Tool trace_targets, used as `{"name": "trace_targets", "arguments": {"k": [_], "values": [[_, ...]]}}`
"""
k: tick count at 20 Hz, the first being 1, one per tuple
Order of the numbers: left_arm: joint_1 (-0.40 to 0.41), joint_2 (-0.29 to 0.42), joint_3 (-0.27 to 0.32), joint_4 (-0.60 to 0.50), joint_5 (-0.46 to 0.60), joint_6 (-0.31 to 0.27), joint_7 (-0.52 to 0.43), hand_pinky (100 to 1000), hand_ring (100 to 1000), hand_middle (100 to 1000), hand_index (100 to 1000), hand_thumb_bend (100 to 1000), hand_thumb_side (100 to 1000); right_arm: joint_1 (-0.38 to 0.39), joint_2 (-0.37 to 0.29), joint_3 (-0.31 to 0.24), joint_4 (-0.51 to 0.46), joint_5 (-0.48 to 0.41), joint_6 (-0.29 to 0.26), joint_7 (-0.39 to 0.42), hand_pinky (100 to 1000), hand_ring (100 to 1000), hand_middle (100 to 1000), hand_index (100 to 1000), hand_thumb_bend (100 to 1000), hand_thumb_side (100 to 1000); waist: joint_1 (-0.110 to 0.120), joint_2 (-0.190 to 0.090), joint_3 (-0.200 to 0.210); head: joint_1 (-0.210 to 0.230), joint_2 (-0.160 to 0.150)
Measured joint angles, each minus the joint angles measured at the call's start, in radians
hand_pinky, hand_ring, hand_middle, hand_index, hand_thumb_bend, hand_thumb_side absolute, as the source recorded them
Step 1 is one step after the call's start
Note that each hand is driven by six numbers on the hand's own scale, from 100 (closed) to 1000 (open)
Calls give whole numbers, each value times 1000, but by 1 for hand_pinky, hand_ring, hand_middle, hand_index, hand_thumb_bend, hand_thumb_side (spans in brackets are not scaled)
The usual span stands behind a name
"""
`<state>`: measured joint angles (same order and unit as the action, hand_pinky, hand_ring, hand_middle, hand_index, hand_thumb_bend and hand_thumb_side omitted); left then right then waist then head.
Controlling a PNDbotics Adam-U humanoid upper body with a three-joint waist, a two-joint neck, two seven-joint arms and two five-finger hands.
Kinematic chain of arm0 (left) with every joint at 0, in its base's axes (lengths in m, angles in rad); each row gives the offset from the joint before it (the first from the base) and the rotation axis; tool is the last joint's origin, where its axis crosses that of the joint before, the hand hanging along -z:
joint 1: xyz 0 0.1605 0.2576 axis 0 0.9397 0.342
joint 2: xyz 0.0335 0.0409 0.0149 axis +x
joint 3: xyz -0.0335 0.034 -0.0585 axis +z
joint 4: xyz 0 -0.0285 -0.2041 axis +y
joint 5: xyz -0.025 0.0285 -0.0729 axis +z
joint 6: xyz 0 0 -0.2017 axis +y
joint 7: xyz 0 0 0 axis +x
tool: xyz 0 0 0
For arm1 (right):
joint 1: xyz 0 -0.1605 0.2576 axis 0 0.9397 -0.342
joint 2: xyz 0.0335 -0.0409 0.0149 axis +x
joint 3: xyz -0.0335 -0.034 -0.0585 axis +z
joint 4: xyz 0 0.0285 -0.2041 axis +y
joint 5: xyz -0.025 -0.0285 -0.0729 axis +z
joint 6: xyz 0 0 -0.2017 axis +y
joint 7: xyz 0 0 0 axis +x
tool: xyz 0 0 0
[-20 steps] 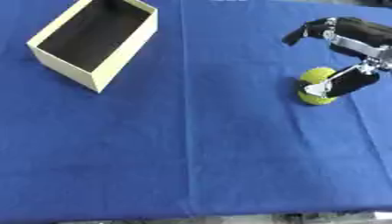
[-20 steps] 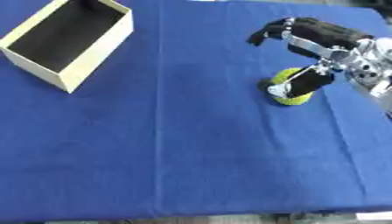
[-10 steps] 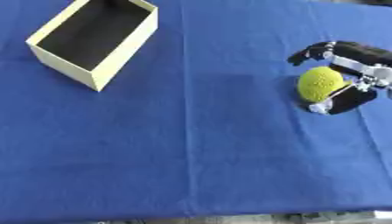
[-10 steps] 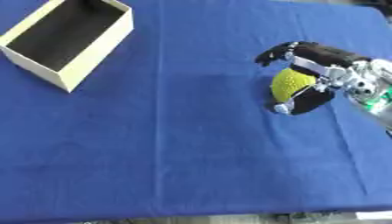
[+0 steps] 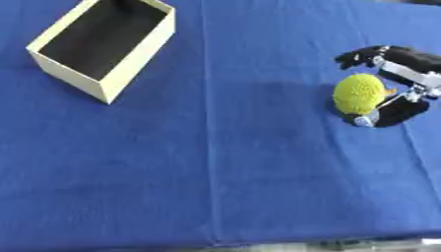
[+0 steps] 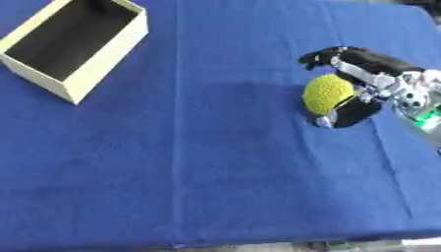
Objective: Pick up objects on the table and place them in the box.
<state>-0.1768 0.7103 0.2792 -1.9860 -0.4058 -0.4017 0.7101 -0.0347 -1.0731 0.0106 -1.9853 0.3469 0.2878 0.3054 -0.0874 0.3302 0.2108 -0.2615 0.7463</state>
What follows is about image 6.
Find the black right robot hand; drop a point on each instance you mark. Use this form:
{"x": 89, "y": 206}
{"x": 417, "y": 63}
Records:
{"x": 373, "y": 60}

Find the yellow bumpy ball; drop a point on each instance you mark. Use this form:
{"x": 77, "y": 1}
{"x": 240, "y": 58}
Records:
{"x": 327, "y": 93}

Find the tan cardboard box black inside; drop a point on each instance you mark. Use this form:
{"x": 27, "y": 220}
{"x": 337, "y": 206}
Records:
{"x": 74, "y": 46}

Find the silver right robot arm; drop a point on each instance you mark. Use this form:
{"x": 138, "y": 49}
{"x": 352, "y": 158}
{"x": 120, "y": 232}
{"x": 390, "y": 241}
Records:
{"x": 429, "y": 114}

